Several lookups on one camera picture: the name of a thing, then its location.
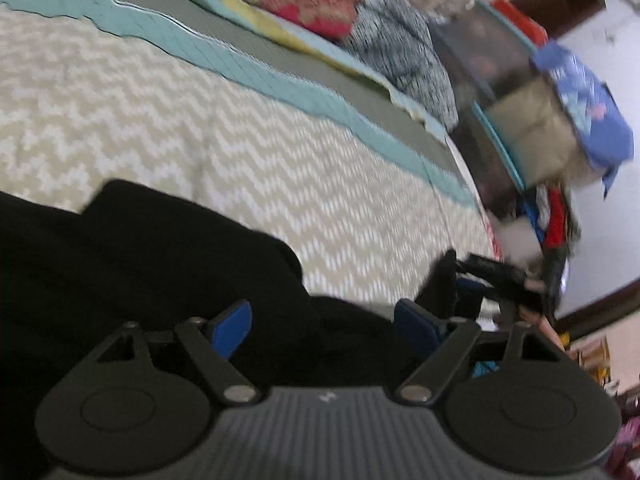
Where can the pink cloth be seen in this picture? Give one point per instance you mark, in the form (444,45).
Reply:
(627,435)

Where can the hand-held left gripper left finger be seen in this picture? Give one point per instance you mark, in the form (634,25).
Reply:
(227,330)

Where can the patterned bed sheet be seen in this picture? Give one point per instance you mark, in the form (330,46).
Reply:
(200,125)

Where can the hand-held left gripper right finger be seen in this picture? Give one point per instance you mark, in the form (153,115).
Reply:
(417,325)

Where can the black pants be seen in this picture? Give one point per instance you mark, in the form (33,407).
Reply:
(125,270)

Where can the blue white patterned blanket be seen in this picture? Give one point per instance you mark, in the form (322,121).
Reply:
(400,50)

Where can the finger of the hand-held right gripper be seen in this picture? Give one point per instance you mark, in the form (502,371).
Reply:
(492,272)

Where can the pile of clothes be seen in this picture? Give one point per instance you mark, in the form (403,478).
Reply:
(552,220)

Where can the person's right hand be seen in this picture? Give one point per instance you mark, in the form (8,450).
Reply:
(547,330)

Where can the blue printed cloth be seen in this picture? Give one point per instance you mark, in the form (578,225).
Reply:
(590,105)

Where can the clear storage box teal lid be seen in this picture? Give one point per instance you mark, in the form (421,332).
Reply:
(480,50)
(485,160)

